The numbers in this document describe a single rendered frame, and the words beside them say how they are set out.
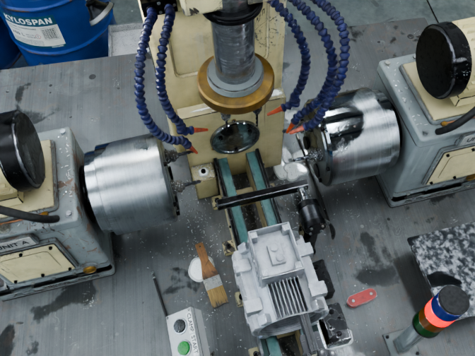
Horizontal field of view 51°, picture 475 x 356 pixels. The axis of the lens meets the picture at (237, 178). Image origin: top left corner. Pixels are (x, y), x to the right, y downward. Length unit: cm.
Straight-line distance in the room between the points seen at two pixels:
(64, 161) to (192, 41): 45
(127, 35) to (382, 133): 172
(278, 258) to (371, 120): 45
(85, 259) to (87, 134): 55
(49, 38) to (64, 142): 152
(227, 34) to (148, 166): 41
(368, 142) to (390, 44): 80
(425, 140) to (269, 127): 43
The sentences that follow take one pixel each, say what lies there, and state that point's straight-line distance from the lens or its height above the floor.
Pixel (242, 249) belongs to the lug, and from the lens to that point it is 120.
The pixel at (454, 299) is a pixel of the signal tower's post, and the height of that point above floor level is 122.
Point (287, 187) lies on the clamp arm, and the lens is 134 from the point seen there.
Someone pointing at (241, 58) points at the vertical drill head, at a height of 143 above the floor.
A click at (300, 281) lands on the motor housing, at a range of 118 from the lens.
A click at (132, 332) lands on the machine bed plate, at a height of 80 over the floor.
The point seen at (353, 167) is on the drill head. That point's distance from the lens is 134.
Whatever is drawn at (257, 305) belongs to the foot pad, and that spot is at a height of 107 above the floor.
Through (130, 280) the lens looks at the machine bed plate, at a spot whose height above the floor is 80.
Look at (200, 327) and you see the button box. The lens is 118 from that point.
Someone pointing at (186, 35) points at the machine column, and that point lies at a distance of 130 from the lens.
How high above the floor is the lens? 219
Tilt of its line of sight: 59 degrees down
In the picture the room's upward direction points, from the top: 4 degrees counter-clockwise
